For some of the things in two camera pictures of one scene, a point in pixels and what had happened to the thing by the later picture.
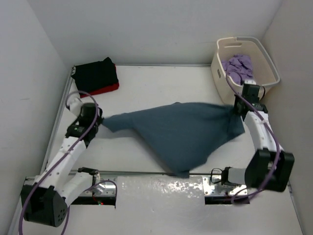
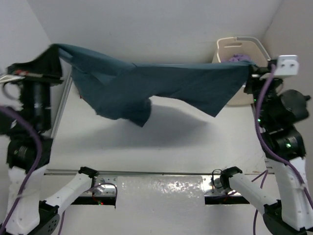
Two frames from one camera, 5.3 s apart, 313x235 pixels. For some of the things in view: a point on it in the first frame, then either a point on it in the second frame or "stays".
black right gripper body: x=238 y=107 to x=263 y=76
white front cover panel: x=173 y=205 stays
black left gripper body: x=98 y=120 to x=36 y=80
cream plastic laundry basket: x=264 y=73 stays
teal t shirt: x=180 y=134 to x=114 y=87
